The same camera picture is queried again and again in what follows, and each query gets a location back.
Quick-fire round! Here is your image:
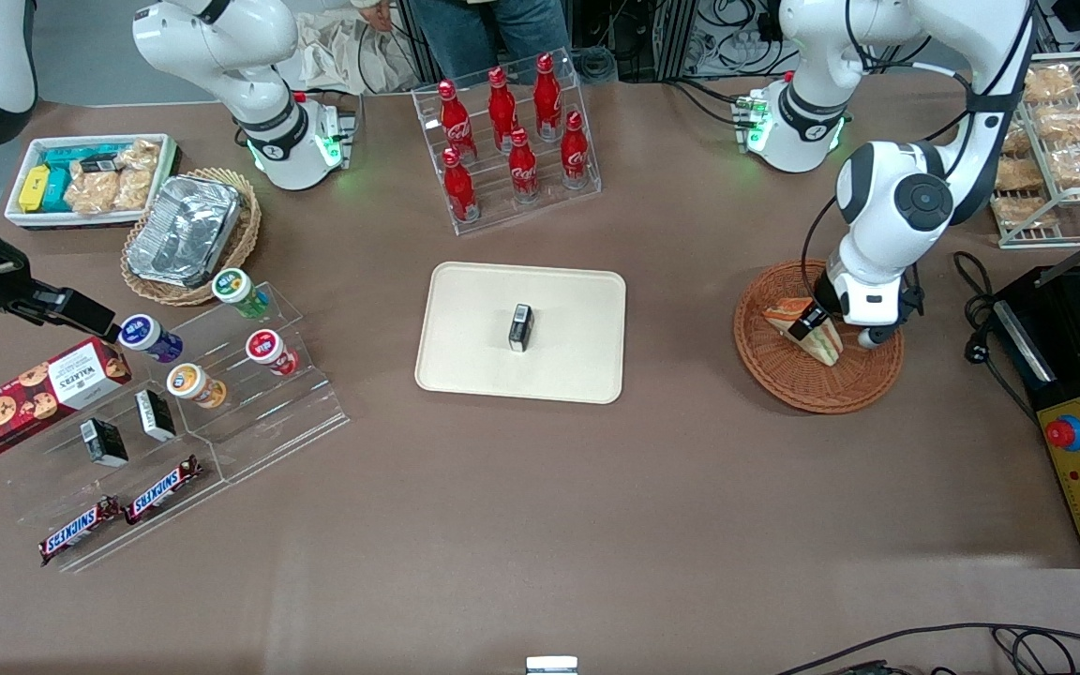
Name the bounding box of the Snickers chocolate bar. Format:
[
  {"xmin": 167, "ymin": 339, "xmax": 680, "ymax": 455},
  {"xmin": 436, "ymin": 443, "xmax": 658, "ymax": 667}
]
[
  {"xmin": 38, "ymin": 496, "xmax": 124, "ymax": 567},
  {"xmin": 124, "ymin": 455, "xmax": 204, "ymax": 526}
]

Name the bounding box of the clear acrylic bottle rack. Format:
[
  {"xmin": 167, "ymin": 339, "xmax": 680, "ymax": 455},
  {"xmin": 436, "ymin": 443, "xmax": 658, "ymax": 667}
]
[{"xmin": 411, "ymin": 47, "xmax": 603, "ymax": 236}]

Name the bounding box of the clear acrylic stepped stand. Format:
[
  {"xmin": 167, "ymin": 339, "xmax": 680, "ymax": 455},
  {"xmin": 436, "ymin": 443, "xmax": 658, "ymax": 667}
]
[
  {"xmin": 0, "ymin": 361, "xmax": 227, "ymax": 575},
  {"xmin": 123, "ymin": 281, "xmax": 351, "ymax": 485}
]

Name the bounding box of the yellow small box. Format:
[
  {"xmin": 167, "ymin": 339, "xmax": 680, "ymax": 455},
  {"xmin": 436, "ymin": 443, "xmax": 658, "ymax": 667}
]
[{"xmin": 18, "ymin": 165, "xmax": 53, "ymax": 214}]

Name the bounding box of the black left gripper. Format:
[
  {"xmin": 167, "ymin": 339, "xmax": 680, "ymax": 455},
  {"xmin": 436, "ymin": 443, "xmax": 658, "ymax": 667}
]
[{"xmin": 788, "ymin": 270, "xmax": 923, "ymax": 352}]

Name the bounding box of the power strip with cables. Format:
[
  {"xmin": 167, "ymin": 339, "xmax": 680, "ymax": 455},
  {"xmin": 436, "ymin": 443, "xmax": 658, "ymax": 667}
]
[{"xmin": 662, "ymin": 0, "xmax": 785, "ymax": 81}]

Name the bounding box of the cream rectangular tray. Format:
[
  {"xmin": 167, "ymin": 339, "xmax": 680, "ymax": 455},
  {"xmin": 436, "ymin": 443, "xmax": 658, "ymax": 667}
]
[{"xmin": 414, "ymin": 262, "xmax": 627, "ymax": 405}]

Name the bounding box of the clear bag of crackers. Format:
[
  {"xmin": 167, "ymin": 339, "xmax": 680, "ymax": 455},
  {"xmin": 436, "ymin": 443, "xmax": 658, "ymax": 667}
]
[
  {"xmin": 64, "ymin": 157, "xmax": 124, "ymax": 218},
  {"xmin": 114, "ymin": 139, "xmax": 162, "ymax": 213}
]

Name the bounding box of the triangular toy sandwich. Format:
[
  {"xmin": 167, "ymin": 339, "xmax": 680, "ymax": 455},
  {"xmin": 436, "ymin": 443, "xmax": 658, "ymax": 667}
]
[{"xmin": 763, "ymin": 297, "xmax": 846, "ymax": 368}]

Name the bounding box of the beige crumpled paper bag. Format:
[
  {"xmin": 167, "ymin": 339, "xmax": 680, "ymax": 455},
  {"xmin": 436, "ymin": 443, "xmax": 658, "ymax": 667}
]
[{"xmin": 296, "ymin": 9, "xmax": 419, "ymax": 95}]

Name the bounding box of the person in blue jeans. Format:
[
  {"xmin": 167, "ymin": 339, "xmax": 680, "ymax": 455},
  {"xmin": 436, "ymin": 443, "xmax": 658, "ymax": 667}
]
[{"xmin": 352, "ymin": 0, "xmax": 571, "ymax": 83}]

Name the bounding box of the dark round object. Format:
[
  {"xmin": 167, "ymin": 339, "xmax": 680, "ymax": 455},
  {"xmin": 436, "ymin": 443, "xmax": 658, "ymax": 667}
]
[{"xmin": 577, "ymin": 47, "xmax": 618, "ymax": 85}]

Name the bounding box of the orange snack cup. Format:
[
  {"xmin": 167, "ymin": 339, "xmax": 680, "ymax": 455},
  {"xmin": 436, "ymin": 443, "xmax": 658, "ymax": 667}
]
[{"xmin": 166, "ymin": 363, "xmax": 228, "ymax": 410}]

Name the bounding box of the red Walkers cookie box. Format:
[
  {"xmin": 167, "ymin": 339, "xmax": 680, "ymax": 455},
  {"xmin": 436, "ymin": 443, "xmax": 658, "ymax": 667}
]
[{"xmin": 0, "ymin": 337, "xmax": 133, "ymax": 460}]

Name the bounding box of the black aluminium frame post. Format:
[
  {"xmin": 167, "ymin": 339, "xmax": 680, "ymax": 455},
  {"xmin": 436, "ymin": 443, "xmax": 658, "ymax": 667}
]
[{"xmin": 650, "ymin": 0, "xmax": 698, "ymax": 81}]

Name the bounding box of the red lid snack cup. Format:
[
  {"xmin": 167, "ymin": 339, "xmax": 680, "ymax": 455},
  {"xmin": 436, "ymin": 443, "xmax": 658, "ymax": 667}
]
[{"xmin": 245, "ymin": 329, "xmax": 300, "ymax": 377}]

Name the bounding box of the green lid snack cup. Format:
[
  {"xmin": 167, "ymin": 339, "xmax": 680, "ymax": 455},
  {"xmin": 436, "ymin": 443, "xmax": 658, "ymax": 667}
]
[{"xmin": 211, "ymin": 267, "xmax": 271, "ymax": 320}]

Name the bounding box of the black power cable with plug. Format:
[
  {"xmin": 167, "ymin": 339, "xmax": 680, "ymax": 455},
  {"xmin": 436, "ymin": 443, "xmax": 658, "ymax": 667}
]
[{"xmin": 952, "ymin": 250, "xmax": 1040, "ymax": 425}]

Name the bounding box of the blue lid snack cup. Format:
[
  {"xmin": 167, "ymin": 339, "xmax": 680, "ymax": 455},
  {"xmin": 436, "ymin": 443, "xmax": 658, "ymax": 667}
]
[{"xmin": 117, "ymin": 314, "xmax": 185, "ymax": 365}]

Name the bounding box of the black thin cable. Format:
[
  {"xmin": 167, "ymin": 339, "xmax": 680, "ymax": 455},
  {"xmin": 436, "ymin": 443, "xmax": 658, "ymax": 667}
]
[{"xmin": 774, "ymin": 622, "xmax": 1080, "ymax": 675}]

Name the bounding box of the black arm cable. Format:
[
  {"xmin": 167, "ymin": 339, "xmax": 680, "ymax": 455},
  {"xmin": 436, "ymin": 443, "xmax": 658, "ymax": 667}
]
[{"xmin": 801, "ymin": 0, "xmax": 1040, "ymax": 287}]

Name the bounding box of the white plastic bin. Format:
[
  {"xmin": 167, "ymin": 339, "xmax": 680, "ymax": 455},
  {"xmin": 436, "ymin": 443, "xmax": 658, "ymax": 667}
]
[{"xmin": 3, "ymin": 133, "xmax": 181, "ymax": 231}]

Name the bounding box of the oval tan wicker basket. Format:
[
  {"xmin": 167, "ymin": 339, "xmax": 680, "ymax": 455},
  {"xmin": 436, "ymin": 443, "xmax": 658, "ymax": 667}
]
[{"xmin": 120, "ymin": 167, "xmax": 263, "ymax": 308}]

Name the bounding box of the long teal box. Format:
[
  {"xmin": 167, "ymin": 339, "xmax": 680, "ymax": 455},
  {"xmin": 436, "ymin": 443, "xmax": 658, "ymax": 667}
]
[{"xmin": 41, "ymin": 142, "xmax": 128, "ymax": 172}]

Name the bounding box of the red cola bottle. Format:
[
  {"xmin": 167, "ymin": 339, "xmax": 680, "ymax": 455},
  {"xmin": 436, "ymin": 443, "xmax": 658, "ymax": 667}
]
[
  {"xmin": 487, "ymin": 67, "xmax": 519, "ymax": 151},
  {"xmin": 533, "ymin": 52, "xmax": 563, "ymax": 142},
  {"xmin": 561, "ymin": 112, "xmax": 592, "ymax": 191},
  {"xmin": 508, "ymin": 127, "xmax": 541, "ymax": 203},
  {"xmin": 436, "ymin": 79, "xmax": 478, "ymax": 162},
  {"xmin": 441, "ymin": 147, "xmax": 481, "ymax": 224}
]

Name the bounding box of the aluminium foil tray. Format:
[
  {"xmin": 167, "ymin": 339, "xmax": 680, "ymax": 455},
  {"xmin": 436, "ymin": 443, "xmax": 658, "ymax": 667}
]
[{"xmin": 127, "ymin": 174, "xmax": 243, "ymax": 289}]

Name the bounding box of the round brown wicker basket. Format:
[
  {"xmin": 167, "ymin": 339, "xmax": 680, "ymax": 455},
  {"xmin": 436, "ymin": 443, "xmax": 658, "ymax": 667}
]
[{"xmin": 733, "ymin": 260, "xmax": 905, "ymax": 414}]

